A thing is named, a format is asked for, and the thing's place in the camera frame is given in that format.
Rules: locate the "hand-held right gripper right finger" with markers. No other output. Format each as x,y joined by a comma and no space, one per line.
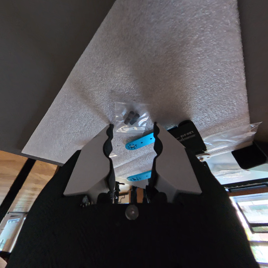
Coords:
178,167

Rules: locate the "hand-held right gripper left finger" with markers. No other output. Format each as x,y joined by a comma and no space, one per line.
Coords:
88,167

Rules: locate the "blue bracket servo assembly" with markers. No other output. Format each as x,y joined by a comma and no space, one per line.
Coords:
186,134

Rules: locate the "clear bag of black parts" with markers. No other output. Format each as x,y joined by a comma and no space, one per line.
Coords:
130,118

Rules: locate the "dark square case sleeve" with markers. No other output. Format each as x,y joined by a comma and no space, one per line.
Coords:
249,156

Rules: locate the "grey desk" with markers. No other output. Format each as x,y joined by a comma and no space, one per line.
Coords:
31,62

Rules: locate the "empty clear plastic bag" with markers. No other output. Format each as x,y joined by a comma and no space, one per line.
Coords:
230,136

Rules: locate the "large window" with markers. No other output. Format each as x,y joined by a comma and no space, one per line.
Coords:
255,213

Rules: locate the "white foam sheet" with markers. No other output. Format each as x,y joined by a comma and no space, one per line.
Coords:
146,62

